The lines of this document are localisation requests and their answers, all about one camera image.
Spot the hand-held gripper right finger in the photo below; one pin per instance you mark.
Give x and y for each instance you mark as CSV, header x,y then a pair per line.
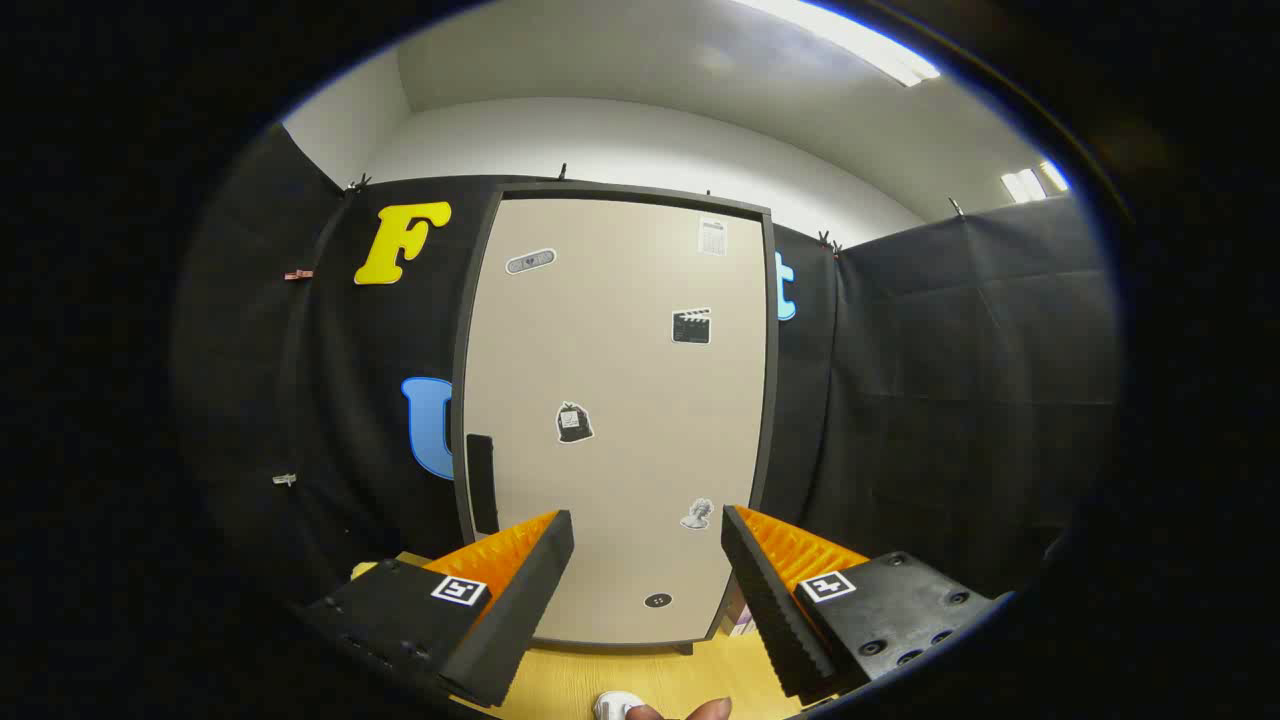
x,y
775,610

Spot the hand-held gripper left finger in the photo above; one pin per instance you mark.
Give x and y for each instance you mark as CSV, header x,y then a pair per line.
x,y
520,610

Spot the white shoe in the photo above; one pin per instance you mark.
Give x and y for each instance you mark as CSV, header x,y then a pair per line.
x,y
615,706

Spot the dark grey shoe cabinet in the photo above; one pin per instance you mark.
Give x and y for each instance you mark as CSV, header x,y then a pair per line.
x,y
771,400

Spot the blue purple book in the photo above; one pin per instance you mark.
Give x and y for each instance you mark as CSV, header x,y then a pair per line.
x,y
738,622

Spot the black backdrop cloth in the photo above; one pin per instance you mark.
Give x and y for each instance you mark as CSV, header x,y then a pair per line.
x,y
950,380

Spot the small ceiling light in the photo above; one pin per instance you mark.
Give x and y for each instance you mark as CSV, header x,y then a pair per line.
x,y
1035,182

